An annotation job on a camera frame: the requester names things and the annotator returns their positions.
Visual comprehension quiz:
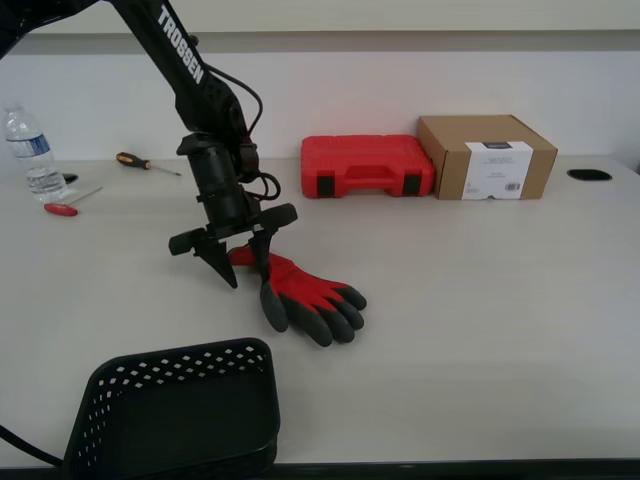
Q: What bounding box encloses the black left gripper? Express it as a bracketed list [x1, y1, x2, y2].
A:
[168, 143, 300, 291]

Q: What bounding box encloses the red and black work glove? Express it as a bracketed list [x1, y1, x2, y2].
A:
[228, 245, 368, 347]

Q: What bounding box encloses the black perforated plastic basket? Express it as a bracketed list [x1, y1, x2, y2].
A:
[62, 337, 280, 480]

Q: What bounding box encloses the orange and black screwdriver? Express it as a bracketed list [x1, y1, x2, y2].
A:
[115, 152, 183, 178]

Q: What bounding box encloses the red plastic tool case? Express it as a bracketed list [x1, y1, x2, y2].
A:
[300, 134, 437, 200]

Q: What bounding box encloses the clear plastic water bottle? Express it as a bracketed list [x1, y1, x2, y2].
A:
[3, 103, 68, 204]

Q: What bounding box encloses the brown cardboard box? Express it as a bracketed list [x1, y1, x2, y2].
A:
[416, 114, 559, 202]

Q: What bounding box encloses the white label sleeve on box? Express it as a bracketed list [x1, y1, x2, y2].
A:
[462, 141, 534, 202]

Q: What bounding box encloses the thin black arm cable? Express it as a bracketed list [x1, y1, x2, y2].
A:
[207, 67, 282, 201]

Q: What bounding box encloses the red-handled T hex key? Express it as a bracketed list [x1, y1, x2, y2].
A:
[43, 186, 105, 218]

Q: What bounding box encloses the thick black cable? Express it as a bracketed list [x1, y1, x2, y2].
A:
[0, 424, 67, 470]

